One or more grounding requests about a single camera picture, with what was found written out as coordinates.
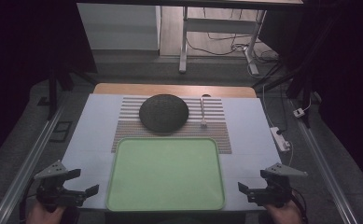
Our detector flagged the white cabinet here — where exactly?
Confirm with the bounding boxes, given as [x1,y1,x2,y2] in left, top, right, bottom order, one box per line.
[76,3,162,51]

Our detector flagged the striped placemat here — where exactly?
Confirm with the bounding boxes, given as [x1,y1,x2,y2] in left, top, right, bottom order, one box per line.
[110,96,233,155]

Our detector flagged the person's left hand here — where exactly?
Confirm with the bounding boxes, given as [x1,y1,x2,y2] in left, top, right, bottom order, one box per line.
[26,203,67,224]

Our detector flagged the dark speckled round plate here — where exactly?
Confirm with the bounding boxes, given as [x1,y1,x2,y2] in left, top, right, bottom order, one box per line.
[138,93,190,134]

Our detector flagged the black stand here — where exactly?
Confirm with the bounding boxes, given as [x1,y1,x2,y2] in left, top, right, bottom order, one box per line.
[37,63,98,121]

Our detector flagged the person's right hand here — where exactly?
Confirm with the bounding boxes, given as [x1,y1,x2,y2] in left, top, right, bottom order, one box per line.
[264,200,303,224]

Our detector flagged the metal floor rail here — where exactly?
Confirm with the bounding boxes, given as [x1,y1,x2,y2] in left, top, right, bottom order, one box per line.
[287,98,359,224]
[0,92,70,224]

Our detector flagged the pale blue table cover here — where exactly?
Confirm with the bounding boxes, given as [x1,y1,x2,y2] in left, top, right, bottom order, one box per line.
[61,93,282,213]

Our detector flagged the white power strip cable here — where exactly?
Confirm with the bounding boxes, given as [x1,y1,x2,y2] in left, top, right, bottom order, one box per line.
[286,140,296,168]

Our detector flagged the white power strip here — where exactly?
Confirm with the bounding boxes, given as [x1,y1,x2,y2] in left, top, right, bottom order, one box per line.
[269,126,291,153]

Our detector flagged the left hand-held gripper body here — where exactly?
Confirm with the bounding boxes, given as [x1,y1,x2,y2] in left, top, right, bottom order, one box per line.
[34,160,87,214]

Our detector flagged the white desk frame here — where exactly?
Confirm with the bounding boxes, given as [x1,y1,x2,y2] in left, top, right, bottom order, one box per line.
[178,6,268,77]

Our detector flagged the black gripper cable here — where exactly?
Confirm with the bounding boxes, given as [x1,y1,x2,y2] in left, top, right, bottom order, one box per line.
[18,177,39,224]
[290,188,310,224]

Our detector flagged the green plastic tray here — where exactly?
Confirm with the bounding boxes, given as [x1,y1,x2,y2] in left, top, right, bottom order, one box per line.
[105,136,227,213]

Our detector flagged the black floor cables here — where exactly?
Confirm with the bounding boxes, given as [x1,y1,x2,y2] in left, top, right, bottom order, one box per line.
[186,7,280,66]

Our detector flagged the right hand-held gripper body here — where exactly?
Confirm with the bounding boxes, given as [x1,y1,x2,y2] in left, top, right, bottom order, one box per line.
[246,162,309,209]

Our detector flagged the black floor socket frame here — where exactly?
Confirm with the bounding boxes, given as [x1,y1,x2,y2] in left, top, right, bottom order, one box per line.
[49,120,74,144]

